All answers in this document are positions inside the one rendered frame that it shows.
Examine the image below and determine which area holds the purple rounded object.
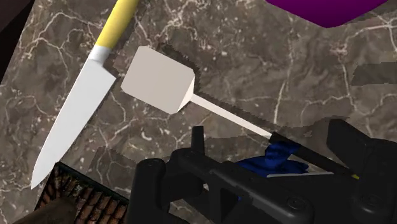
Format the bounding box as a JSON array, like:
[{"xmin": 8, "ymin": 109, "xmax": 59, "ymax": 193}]
[{"xmin": 265, "ymin": 0, "xmax": 389, "ymax": 29}]

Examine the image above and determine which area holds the brick patterned block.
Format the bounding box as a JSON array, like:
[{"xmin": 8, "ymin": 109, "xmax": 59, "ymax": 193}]
[{"xmin": 12, "ymin": 160, "xmax": 130, "ymax": 224}]

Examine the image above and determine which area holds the white spatula with black handle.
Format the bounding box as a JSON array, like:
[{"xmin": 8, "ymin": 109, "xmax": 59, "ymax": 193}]
[{"xmin": 120, "ymin": 45, "xmax": 361, "ymax": 181}]

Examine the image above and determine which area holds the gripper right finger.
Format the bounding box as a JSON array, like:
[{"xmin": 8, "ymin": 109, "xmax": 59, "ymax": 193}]
[{"xmin": 326, "ymin": 118, "xmax": 397, "ymax": 224}]

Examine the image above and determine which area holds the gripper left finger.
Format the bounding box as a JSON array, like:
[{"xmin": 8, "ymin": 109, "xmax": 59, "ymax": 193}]
[{"xmin": 126, "ymin": 125, "xmax": 315, "ymax": 224}]

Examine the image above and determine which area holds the blue crumpled object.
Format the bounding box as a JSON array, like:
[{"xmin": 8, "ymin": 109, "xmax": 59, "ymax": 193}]
[{"xmin": 235, "ymin": 141, "xmax": 311, "ymax": 179}]

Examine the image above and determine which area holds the yellow handled white knife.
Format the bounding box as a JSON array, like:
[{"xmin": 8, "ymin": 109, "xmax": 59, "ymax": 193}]
[{"xmin": 31, "ymin": 0, "xmax": 141, "ymax": 190}]

